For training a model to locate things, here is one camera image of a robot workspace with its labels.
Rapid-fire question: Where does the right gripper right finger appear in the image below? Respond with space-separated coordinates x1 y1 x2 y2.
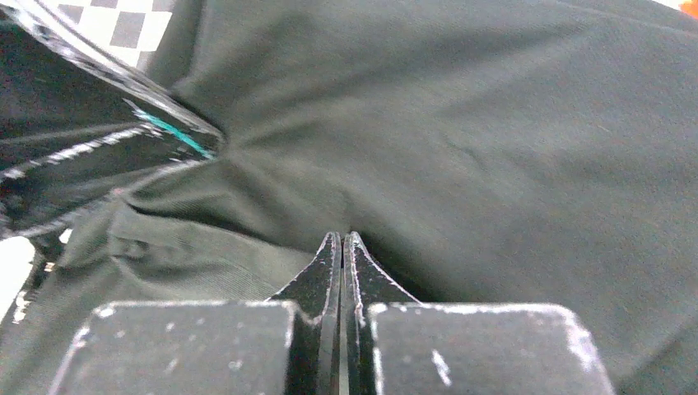
342 232 614 394

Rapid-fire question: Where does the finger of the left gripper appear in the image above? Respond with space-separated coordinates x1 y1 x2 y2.
1 5 223 239

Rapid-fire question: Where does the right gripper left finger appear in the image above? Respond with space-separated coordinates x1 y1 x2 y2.
49 232 342 394

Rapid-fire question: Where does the black white chessboard mat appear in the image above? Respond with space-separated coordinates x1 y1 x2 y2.
0 0 175 323

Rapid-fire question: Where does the black backpack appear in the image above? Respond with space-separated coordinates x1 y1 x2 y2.
1 1 697 394

